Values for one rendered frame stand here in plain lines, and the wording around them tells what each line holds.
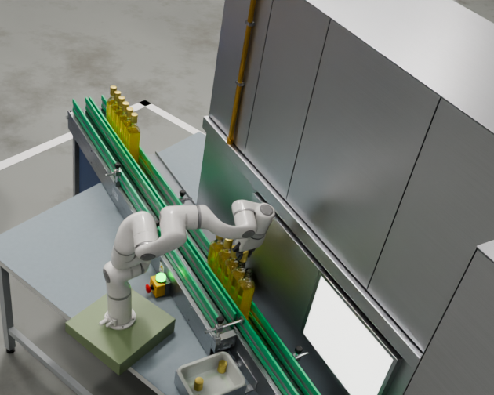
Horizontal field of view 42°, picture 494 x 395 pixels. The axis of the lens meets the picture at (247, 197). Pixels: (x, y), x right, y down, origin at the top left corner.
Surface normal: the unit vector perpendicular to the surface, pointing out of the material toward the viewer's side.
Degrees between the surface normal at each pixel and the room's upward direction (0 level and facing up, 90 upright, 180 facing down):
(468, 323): 90
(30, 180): 0
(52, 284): 0
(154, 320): 4
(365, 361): 90
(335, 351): 90
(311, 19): 90
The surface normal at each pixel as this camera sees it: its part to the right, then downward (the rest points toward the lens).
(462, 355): -0.85, 0.20
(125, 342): 0.09, -0.79
